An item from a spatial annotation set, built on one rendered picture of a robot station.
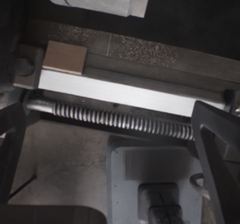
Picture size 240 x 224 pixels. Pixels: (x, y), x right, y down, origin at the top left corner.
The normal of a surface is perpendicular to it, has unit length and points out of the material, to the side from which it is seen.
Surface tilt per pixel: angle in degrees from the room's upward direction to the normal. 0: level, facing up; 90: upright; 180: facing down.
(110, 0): 80
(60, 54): 19
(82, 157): 0
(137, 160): 0
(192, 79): 0
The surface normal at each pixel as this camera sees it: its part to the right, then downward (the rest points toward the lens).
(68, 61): 0.09, -0.21
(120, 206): 0.03, 0.10
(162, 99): -0.09, 0.66
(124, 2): -0.18, 0.98
